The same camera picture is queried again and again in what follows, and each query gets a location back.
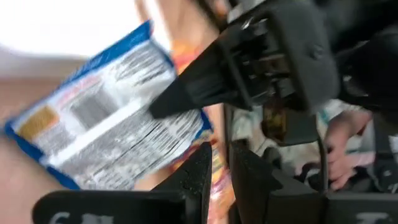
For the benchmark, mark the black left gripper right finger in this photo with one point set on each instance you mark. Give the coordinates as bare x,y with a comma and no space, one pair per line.
280,205

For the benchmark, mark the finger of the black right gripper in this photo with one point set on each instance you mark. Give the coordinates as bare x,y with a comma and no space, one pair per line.
199,87

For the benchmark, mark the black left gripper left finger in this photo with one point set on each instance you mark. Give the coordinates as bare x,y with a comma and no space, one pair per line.
186,205

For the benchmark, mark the orange Maruchan noodle packet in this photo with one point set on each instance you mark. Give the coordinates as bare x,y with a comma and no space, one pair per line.
185,57

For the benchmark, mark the blue Maruchan noodle packet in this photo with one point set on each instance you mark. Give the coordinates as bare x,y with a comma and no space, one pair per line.
102,124

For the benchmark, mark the person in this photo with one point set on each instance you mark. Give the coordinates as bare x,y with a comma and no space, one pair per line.
295,155

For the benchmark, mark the person's hand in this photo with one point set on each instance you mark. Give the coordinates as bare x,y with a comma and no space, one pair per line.
342,149

